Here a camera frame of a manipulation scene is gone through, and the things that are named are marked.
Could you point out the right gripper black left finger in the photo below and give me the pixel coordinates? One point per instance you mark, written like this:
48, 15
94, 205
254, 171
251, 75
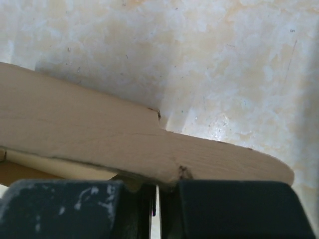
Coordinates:
75, 209

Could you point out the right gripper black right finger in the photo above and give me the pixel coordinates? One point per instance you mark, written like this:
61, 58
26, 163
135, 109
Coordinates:
219, 209

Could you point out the cardboard box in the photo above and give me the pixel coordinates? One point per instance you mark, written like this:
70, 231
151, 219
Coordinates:
55, 119

